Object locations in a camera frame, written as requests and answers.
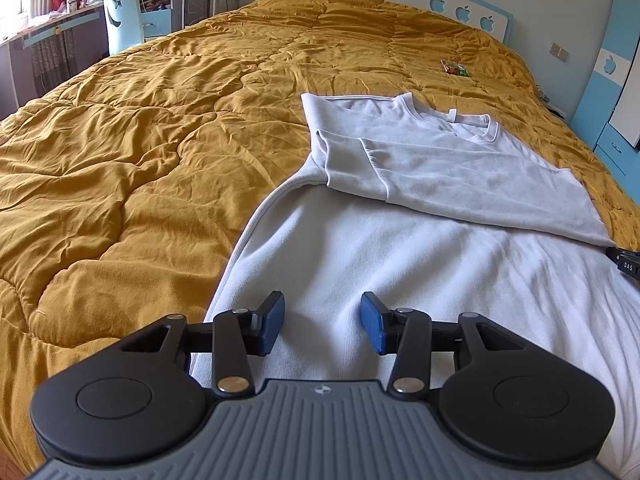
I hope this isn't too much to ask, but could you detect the mustard yellow quilt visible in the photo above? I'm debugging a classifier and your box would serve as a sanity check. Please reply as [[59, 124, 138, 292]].
[[0, 0, 640, 467]]

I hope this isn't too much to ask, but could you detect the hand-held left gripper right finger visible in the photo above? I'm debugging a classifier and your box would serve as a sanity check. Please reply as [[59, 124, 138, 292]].
[[360, 291, 526, 399]]

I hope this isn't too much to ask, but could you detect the white printed shirt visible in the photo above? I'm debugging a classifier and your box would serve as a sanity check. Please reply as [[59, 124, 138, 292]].
[[191, 92, 640, 480]]

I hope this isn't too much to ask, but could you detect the patterned curtain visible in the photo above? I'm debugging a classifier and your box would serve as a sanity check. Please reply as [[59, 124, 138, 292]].
[[29, 25, 77, 97]]

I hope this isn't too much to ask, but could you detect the blue nightstand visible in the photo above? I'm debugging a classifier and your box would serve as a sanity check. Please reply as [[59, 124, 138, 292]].
[[536, 84, 569, 120]]

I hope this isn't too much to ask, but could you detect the blue and white wardrobe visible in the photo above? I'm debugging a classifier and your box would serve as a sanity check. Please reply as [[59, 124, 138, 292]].
[[569, 0, 640, 177]]

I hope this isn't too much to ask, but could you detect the light blue chair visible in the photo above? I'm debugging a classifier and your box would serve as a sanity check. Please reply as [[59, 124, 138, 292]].
[[102, 0, 147, 56]]

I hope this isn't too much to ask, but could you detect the light blue desk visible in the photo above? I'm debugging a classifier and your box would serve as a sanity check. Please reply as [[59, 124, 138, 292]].
[[0, 0, 187, 63]]

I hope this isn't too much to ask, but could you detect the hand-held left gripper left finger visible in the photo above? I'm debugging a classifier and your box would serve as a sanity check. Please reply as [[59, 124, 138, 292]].
[[119, 290, 287, 397]]

